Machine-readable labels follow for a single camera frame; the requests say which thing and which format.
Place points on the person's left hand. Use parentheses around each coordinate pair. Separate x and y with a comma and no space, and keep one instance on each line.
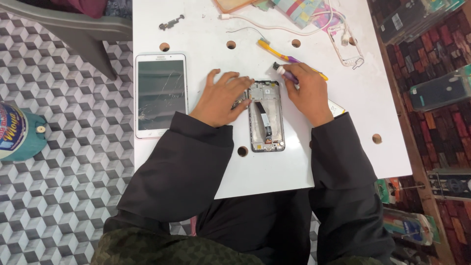
(217,105)

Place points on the person's black garment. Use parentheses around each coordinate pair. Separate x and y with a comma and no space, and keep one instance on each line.
(254,228)

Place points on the orange phone case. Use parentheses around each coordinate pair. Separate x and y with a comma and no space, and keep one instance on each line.
(230,4)

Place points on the small black flex connector part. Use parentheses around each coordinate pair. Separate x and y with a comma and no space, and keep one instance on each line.
(170,23)

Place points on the person's camouflage trousers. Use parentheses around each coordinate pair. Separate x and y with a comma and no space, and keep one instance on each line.
(165,248)

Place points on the purple precision screwdriver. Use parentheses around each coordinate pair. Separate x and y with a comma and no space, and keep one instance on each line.
(281,70)

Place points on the opened smartphone frame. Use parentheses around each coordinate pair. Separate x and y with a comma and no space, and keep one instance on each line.
(265,141)

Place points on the yellow purple toothbrush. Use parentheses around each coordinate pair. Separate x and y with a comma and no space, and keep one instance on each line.
(270,48)

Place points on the pink phone cover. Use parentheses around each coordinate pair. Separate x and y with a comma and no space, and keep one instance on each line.
(325,18)

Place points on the person's right hand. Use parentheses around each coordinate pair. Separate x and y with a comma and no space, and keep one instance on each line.
(311,99)

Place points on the person's right fingers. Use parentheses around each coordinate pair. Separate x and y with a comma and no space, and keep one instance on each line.
(300,70)

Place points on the rack of packed phone cases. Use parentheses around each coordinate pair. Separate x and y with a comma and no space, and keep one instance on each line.
(438,88)

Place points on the white tablet cracked screen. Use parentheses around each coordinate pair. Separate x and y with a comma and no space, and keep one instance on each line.
(161,95)

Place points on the grey plastic chair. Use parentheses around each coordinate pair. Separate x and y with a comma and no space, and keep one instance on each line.
(73,33)

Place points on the white card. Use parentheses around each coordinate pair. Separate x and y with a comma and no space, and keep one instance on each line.
(336,108)

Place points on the small phone circuit board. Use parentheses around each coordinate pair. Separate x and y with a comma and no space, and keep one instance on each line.
(240,102)

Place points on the teal water jug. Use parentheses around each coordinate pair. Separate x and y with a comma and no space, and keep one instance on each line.
(18,132)

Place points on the pink white phone middle frame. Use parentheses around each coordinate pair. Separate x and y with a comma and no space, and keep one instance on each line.
(354,59)

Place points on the colourful checked pouch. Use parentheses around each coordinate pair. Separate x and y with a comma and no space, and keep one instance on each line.
(300,11)

